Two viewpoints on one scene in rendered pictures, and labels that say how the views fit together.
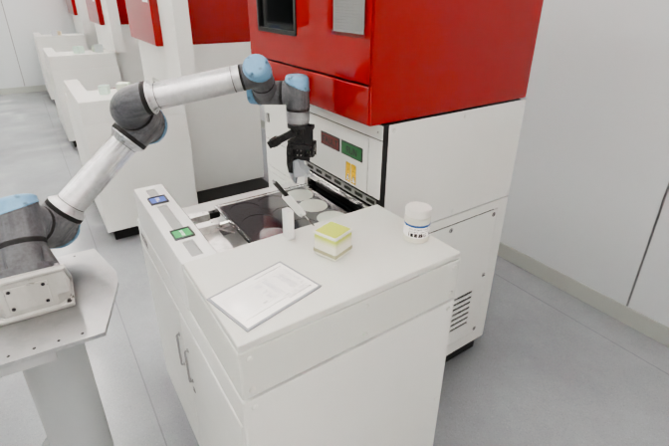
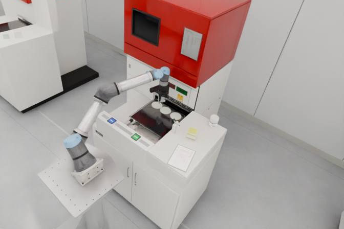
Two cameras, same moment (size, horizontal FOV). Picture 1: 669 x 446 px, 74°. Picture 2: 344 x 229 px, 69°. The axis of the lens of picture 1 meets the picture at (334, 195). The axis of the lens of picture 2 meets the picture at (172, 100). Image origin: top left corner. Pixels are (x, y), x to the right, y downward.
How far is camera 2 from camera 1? 1.14 m
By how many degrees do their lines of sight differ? 25
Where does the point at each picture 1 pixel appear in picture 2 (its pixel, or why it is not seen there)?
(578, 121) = (241, 50)
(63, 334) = (110, 182)
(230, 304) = (174, 164)
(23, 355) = (104, 192)
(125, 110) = (110, 95)
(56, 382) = not seen: hidden behind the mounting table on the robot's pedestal
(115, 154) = (99, 109)
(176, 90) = (129, 86)
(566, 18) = not seen: hidden behind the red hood
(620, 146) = (256, 61)
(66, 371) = not seen: hidden behind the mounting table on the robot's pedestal
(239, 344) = (186, 177)
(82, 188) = (89, 125)
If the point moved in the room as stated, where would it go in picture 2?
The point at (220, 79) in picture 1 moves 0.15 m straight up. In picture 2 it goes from (146, 79) to (147, 62)
